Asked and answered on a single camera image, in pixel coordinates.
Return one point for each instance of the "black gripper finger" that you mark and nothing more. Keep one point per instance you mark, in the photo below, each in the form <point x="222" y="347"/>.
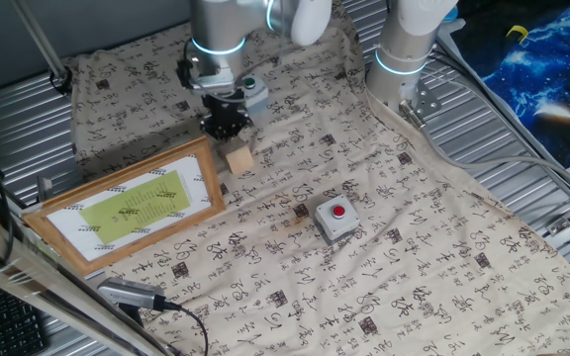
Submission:
<point x="213" y="129"/>
<point x="240" y="127"/>

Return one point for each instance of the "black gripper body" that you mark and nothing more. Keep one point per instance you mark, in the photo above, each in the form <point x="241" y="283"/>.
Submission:
<point x="223" y="111"/>

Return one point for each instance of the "light wooden cube block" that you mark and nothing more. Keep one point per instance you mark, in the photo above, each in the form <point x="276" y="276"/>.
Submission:
<point x="239" y="159"/>

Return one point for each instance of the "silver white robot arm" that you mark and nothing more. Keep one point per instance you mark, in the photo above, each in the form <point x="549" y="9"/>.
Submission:
<point x="216" y="29"/>

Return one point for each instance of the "small yellow object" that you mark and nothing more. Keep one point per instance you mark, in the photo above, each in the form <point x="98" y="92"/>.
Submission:
<point x="518" y="30"/>

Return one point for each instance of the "grey box green button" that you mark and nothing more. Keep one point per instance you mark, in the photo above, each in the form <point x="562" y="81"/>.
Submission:
<point x="257" y="96"/>

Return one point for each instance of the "grey box red button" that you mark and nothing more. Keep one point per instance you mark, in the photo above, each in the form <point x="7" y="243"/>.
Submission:
<point x="329" y="225"/>

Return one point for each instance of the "black pole clamp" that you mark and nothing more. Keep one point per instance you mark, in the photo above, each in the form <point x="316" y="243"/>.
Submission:
<point x="62" y="81"/>

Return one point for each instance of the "beige calligraphy print cloth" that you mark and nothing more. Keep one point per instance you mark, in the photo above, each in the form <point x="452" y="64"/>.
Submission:
<point x="364" y="272"/>

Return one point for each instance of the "silver metal pole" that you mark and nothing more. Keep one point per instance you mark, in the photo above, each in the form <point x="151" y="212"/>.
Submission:
<point x="42" y="42"/>

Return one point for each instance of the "black computer keyboard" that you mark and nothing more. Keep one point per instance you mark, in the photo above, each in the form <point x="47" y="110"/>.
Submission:
<point x="8" y="326"/>

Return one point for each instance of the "blue space print mat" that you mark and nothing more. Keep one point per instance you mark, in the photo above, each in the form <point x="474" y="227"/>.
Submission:
<point x="537" y="84"/>

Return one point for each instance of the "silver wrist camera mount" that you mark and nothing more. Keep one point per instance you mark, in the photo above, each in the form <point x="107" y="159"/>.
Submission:
<point x="206" y="84"/>

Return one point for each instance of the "wooden picture frame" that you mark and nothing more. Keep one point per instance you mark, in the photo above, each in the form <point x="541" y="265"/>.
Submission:
<point x="131" y="207"/>

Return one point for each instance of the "small metal clamp bracket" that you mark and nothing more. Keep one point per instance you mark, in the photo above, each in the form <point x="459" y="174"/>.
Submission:
<point x="45" y="188"/>

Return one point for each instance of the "silver camera on stand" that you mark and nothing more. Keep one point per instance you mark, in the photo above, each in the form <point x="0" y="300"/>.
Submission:
<point x="126" y="292"/>

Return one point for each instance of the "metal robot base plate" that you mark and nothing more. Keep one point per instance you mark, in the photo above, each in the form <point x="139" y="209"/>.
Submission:
<point x="426" y="101"/>

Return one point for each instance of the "black camera stand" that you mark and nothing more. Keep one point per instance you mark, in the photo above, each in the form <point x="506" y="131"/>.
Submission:
<point x="131" y="314"/>

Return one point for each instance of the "aluminium frame beam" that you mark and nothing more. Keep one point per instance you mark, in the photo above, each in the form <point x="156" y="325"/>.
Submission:
<point x="18" y="262"/>

